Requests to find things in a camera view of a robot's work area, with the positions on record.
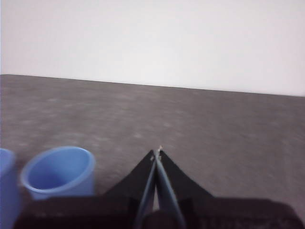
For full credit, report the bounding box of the blue ribbed plastic cup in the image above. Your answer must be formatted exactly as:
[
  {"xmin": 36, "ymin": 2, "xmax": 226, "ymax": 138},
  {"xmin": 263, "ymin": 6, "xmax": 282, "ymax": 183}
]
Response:
[
  {"xmin": 20, "ymin": 146, "xmax": 96, "ymax": 200},
  {"xmin": 0, "ymin": 148, "xmax": 19, "ymax": 229}
]

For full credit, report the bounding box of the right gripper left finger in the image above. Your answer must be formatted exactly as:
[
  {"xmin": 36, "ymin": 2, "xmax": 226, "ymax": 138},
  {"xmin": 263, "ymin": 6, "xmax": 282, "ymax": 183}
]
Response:
[{"xmin": 103, "ymin": 149, "xmax": 159, "ymax": 228}]

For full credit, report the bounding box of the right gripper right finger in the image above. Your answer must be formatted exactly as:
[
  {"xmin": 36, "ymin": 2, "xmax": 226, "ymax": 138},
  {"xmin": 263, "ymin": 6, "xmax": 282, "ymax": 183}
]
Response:
[{"xmin": 156, "ymin": 150, "xmax": 214, "ymax": 228}]

